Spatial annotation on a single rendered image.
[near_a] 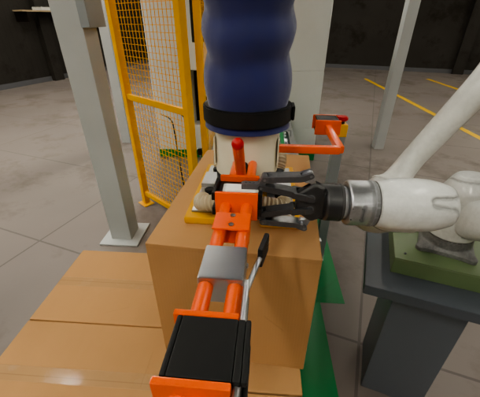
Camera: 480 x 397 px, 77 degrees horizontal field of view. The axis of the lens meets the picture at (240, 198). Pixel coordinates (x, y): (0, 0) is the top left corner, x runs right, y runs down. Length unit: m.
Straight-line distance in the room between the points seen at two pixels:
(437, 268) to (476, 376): 0.96
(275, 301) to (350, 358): 1.14
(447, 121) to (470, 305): 0.63
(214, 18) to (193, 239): 0.48
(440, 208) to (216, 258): 0.41
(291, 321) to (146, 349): 0.57
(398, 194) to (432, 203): 0.06
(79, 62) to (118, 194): 0.88
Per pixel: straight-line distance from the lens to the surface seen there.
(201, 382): 0.32
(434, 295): 1.20
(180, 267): 0.75
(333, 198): 0.59
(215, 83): 0.73
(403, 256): 1.19
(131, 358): 1.19
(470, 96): 0.81
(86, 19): 2.04
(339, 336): 1.92
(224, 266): 0.43
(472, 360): 2.14
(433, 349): 1.53
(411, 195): 0.63
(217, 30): 0.71
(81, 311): 1.39
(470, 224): 1.19
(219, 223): 0.51
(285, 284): 0.73
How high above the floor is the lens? 1.51
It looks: 31 degrees down
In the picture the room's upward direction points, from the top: straight up
